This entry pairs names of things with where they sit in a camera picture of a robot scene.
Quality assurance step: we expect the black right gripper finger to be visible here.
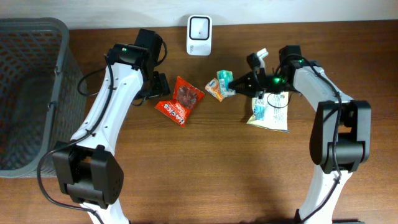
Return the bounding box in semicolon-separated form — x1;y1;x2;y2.
228;72;252;89
233;85;258;97

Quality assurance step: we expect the teal tissue pack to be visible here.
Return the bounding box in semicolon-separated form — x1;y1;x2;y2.
217;70;236;97

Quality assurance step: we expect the orange small box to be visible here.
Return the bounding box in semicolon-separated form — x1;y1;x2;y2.
205;78;224;102

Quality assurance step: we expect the yellow chip bag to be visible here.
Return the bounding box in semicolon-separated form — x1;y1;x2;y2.
246;92;290;133

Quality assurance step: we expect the red snack packet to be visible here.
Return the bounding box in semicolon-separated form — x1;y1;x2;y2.
155;76;205;127

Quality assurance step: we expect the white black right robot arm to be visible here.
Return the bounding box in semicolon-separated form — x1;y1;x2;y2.
228;45;371;223

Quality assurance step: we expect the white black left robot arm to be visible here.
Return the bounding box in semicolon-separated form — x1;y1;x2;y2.
52;42;165;223

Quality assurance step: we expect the white barcode scanner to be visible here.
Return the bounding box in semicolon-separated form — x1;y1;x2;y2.
186;15;213;56

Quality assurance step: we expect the grey plastic mesh basket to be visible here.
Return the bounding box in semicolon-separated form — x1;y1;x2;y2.
1;18;86;179

